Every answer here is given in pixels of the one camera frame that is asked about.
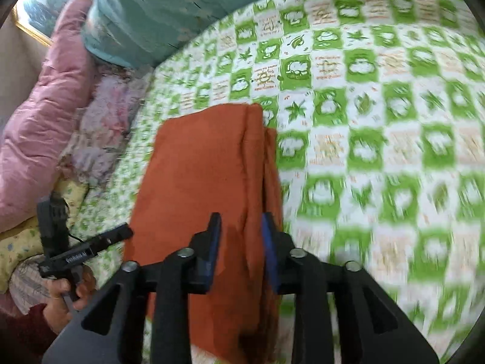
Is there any person's left hand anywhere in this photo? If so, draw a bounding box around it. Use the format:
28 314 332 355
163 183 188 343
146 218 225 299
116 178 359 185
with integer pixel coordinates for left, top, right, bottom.
42 263 98 335

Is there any grey plaid cloth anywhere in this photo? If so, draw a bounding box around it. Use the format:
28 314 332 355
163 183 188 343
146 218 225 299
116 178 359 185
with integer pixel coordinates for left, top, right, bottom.
8 256 52 315

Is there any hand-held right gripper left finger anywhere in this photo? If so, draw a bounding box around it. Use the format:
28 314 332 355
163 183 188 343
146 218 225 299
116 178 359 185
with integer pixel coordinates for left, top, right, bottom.
42 212 222 364

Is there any pink quilt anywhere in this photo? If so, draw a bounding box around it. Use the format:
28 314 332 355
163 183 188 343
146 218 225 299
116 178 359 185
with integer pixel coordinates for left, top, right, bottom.
0 0 97 232

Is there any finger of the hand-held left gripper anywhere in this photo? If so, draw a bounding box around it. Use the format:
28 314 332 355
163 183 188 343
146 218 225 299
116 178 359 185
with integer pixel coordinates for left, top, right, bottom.
89 224 134 254

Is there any yellow floral pillow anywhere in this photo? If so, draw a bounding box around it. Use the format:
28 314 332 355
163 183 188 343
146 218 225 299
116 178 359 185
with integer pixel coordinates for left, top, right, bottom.
0 178 92 294

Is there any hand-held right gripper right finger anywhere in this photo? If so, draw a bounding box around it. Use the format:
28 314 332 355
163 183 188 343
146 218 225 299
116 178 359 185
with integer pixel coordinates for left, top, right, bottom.
261 212 440 364

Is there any person's left forearm red sleeve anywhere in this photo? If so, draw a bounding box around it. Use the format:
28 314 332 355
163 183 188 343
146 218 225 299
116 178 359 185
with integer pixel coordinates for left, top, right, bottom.
0 303 59 364

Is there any teal floral quilt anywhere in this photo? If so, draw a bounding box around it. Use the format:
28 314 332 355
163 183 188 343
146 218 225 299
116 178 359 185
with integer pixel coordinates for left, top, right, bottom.
81 0 345 71

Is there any purple floral blanket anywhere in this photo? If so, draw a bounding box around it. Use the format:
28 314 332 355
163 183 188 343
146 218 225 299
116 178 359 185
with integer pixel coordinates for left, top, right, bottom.
57 66 154 190

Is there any gold framed picture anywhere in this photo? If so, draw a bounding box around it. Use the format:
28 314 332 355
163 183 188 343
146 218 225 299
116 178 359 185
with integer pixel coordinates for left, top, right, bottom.
11 0 105 48

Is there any orange knit sweater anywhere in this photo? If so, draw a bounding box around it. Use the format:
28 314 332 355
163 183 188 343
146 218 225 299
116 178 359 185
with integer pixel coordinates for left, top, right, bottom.
123 102 285 364

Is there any green checkered bed sheet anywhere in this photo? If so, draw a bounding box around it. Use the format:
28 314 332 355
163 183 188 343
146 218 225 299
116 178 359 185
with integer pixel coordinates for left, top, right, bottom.
72 0 485 364

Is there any black cable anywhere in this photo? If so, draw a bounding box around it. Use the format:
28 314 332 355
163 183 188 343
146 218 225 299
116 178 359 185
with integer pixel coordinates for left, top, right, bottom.
57 193 93 244

